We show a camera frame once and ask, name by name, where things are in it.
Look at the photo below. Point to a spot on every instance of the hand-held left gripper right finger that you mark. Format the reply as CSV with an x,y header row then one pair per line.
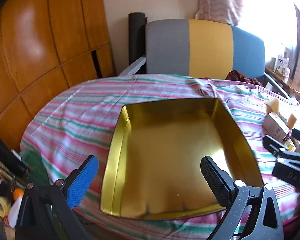
x,y
215,177

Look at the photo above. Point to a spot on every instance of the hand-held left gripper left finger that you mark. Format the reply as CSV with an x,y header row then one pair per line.
x,y
82,180

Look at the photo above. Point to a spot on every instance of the yellow green snack packet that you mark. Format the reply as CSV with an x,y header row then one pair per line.
x,y
289,145

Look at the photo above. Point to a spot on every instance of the yellow sponge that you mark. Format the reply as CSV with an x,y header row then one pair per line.
x,y
271,106
291,122

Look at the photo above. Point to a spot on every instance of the large white carton box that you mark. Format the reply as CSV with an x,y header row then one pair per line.
x,y
275,127

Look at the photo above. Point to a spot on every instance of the gold tin box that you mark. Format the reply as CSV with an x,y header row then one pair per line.
x,y
170,155

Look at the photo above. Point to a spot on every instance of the dark green cloth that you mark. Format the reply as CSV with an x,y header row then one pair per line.
x,y
35,166

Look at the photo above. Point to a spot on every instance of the wooden shelf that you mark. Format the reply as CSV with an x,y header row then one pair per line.
x,y
287,82

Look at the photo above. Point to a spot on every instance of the striped tablecloth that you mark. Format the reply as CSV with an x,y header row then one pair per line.
x,y
77,120

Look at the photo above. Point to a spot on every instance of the small white box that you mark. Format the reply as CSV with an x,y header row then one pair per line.
x,y
16,155

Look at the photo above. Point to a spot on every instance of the white bottle orange cap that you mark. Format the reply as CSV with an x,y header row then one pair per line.
x,y
16,207

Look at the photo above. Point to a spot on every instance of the white blue box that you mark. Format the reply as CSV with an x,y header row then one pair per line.
x,y
282,65

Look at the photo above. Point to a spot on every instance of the yellow tape roll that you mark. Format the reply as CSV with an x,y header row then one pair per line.
x,y
2,206

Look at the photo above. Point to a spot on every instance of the dark red cloth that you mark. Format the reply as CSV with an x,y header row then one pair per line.
x,y
240,76

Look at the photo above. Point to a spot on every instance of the grey yellow blue chair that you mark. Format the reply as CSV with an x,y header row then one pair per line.
x,y
210,47

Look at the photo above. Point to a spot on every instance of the wooden wardrobe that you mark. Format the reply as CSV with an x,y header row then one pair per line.
x,y
40,42

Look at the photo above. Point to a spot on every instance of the black rolled mat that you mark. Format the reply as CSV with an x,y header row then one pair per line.
x,y
136,37

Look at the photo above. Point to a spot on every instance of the pink patterned curtain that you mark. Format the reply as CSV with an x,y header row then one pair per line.
x,y
215,2

